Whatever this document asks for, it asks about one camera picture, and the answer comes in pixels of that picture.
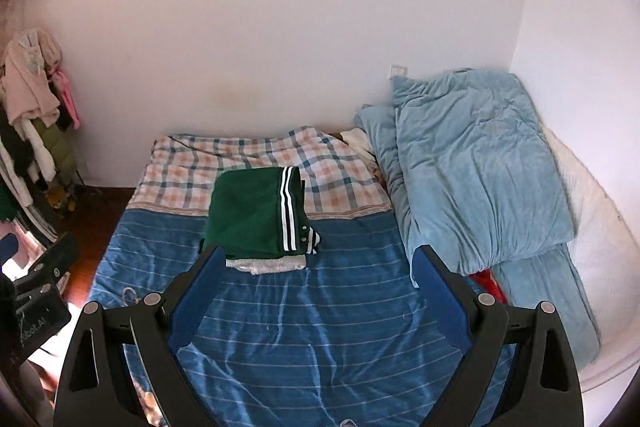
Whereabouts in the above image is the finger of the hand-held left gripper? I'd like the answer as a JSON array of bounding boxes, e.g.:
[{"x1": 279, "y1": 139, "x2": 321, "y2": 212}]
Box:
[{"x1": 26, "y1": 232, "x2": 81, "y2": 296}]

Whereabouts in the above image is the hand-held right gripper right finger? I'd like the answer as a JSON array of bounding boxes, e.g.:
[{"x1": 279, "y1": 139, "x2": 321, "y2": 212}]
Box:
[{"x1": 411, "y1": 244, "x2": 586, "y2": 427}]

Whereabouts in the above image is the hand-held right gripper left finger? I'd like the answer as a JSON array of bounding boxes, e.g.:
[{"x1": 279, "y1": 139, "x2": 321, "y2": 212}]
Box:
[{"x1": 52, "y1": 244, "x2": 228, "y2": 427}]

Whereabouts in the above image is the green jacket with cream lining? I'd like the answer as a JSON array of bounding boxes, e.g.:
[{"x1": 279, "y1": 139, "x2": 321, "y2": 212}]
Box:
[{"x1": 200, "y1": 166, "x2": 322, "y2": 276}]

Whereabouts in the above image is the red cloth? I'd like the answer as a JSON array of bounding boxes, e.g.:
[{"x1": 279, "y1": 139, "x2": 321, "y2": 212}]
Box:
[{"x1": 470, "y1": 271, "x2": 508, "y2": 306}]

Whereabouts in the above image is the small stuffed toy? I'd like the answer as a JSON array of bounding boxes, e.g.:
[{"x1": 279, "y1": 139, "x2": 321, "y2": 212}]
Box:
[{"x1": 46, "y1": 186, "x2": 77, "y2": 214}]

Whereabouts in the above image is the white hanging garment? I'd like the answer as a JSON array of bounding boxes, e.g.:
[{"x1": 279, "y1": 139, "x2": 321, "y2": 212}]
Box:
[{"x1": 20, "y1": 119, "x2": 57, "y2": 182}]

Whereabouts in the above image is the olive green hanging garment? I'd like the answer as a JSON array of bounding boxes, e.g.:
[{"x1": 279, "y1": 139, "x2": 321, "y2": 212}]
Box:
[{"x1": 31, "y1": 119, "x2": 77, "y2": 175}]

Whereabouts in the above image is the blue striped bed sheet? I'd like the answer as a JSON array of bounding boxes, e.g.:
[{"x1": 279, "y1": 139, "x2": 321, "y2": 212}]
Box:
[{"x1": 87, "y1": 207, "x2": 521, "y2": 427}]

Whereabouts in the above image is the plaid bed cloth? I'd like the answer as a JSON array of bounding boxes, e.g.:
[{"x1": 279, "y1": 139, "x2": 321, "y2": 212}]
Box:
[{"x1": 126, "y1": 126, "x2": 395, "y2": 220}]

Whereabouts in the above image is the light blue quilt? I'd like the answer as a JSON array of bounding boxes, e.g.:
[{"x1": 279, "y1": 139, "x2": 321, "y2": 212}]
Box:
[{"x1": 354, "y1": 68, "x2": 601, "y2": 365}]

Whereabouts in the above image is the bright pink hanging garment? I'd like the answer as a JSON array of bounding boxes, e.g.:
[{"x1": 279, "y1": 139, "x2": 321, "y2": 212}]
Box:
[{"x1": 52, "y1": 69, "x2": 81, "y2": 130}]

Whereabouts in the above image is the white fluffy blanket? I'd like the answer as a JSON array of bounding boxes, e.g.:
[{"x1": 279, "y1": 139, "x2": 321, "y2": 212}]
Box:
[{"x1": 542, "y1": 127, "x2": 640, "y2": 383}]

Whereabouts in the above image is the pale pink hanging garment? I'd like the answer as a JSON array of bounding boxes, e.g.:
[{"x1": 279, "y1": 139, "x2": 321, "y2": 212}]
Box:
[{"x1": 0, "y1": 29, "x2": 66, "y2": 128}]

